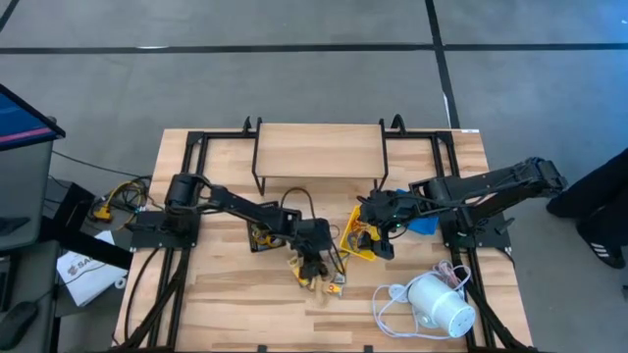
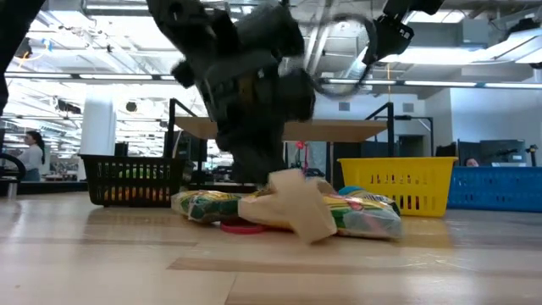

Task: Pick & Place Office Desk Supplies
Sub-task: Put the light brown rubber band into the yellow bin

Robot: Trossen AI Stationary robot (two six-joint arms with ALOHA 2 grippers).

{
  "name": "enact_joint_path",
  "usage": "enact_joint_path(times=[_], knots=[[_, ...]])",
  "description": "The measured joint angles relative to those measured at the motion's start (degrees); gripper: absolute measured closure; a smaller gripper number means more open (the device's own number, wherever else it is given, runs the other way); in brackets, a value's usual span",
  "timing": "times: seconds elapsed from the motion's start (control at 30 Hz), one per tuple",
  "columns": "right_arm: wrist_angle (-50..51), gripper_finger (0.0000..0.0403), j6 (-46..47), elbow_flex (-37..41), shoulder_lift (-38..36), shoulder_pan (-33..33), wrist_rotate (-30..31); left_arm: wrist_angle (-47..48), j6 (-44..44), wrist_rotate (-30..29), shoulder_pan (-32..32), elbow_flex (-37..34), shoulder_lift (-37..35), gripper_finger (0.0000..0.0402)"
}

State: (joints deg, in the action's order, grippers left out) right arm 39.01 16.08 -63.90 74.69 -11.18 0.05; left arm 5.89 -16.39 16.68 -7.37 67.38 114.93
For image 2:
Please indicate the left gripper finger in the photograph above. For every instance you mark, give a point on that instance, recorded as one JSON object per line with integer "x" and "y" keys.
{"x": 254, "y": 156}

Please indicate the thin red rubber band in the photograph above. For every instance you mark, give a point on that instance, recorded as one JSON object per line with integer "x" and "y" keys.
{"x": 241, "y": 229}

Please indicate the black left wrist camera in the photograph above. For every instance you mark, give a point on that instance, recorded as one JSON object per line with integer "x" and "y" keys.
{"x": 262, "y": 38}

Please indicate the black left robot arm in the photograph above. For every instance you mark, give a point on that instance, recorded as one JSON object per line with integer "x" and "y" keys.
{"x": 182, "y": 21}

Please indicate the black plastic basket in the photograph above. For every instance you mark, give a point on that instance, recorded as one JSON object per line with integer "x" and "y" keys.
{"x": 131, "y": 161}

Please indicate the yellow crayon pack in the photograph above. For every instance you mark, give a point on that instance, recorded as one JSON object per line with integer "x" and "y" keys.
{"x": 207, "y": 205}
{"x": 368, "y": 216}

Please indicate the red desk lamp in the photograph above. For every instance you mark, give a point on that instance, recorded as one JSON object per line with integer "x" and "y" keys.
{"x": 301, "y": 146}

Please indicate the white building column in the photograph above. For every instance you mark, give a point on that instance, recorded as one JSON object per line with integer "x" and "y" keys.
{"x": 97, "y": 123}

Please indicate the person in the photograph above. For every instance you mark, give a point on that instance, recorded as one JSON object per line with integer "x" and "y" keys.
{"x": 31, "y": 159}
{"x": 471, "y": 162}

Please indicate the yellow plastic basket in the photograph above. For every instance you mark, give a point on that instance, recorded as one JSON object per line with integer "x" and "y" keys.
{"x": 398, "y": 167}

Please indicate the wide tan rubber band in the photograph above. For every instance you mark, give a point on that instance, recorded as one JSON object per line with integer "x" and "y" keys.
{"x": 296, "y": 203}

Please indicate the wooden shelf riser black legs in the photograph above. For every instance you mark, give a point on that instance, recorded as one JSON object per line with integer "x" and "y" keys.
{"x": 339, "y": 129}

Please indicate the blue plastic basket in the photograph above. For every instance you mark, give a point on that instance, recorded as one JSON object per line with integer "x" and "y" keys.
{"x": 495, "y": 190}

